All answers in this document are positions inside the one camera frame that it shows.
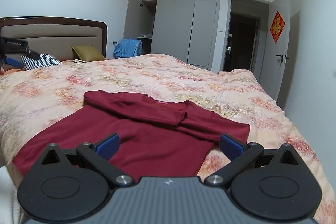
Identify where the dark red knit sweater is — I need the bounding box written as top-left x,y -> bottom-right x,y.
13,90 -> 250,180

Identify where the floral peach bed quilt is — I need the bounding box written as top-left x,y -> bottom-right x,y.
1,54 -> 335,223

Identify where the grey built-in wardrobe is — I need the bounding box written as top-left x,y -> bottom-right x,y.
123,0 -> 221,69

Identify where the black door handle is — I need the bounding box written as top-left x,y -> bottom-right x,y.
276,55 -> 289,64

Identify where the brown padded headboard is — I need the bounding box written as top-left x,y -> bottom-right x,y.
1,16 -> 107,61

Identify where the blue garment pile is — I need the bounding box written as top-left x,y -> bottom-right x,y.
113,39 -> 142,59

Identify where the olive green pillow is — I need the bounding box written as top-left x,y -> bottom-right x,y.
72,45 -> 106,62

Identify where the red fu door decoration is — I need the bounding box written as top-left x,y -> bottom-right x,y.
269,11 -> 285,44

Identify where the white bedroom door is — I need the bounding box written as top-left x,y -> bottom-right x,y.
259,0 -> 290,101

